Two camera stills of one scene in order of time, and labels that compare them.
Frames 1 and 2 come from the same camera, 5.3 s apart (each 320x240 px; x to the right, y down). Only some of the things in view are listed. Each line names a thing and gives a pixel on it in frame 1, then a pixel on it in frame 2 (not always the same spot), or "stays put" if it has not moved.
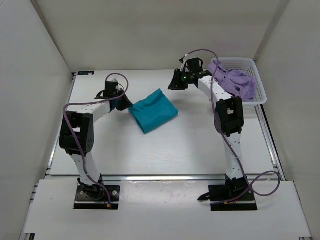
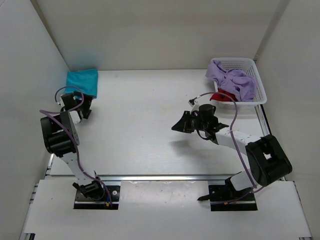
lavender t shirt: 235,81 stays put
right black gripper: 178,84 to 184,125
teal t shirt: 153,112 to 85,81
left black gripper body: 122,103 to 86,105
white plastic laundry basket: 249,66 stays put
